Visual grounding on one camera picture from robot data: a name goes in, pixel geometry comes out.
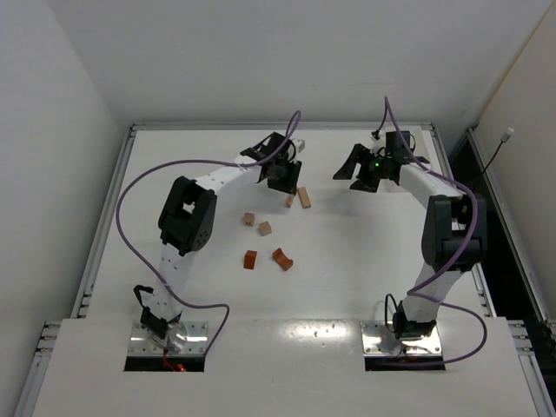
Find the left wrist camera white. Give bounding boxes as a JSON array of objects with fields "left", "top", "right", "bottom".
[{"left": 290, "top": 138, "right": 306, "bottom": 153}]

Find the metal base plate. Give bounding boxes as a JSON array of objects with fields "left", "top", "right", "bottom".
[
  {"left": 361, "top": 321, "right": 442, "bottom": 360},
  {"left": 127, "top": 321, "right": 209, "bottom": 358}
]

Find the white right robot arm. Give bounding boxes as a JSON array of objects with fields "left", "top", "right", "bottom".
[{"left": 334, "top": 131, "right": 488, "bottom": 340}]

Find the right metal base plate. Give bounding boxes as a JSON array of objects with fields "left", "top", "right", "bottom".
[{"left": 361, "top": 321, "right": 442, "bottom": 360}]

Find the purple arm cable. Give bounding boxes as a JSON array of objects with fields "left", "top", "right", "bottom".
[
  {"left": 115, "top": 109, "right": 302, "bottom": 357},
  {"left": 371, "top": 96, "right": 488, "bottom": 364}
]

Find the light long wood plank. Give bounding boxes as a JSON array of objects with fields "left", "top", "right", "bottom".
[{"left": 297, "top": 187, "right": 312, "bottom": 209}]

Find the dark orange wood cube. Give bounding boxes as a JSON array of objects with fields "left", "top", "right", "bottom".
[{"left": 243, "top": 250, "right": 257, "bottom": 270}]

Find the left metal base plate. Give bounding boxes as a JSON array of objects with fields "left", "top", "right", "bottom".
[{"left": 127, "top": 321, "right": 209, "bottom": 358}]

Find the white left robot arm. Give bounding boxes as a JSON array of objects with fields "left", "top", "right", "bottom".
[{"left": 134, "top": 132, "right": 304, "bottom": 344}]

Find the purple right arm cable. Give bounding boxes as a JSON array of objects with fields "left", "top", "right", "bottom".
[{"left": 371, "top": 96, "right": 488, "bottom": 364}]

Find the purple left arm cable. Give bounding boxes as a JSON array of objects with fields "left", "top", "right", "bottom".
[{"left": 115, "top": 109, "right": 302, "bottom": 357}]

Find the black wall cable white plug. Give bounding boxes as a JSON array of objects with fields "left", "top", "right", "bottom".
[{"left": 471, "top": 127, "right": 514, "bottom": 190}]

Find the dark orange notched block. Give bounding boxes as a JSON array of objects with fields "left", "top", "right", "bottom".
[{"left": 272, "top": 248, "right": 294, "bottom": 271}]

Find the light wood cube with holes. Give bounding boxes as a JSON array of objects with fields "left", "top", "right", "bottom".
[{"left": 242, "top": 212, "right": 255, "bottom": 227}]

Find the light wood block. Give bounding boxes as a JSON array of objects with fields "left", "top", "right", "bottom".
[{"left": 258, "top": 222, "right": 272, "bottom": 236}]

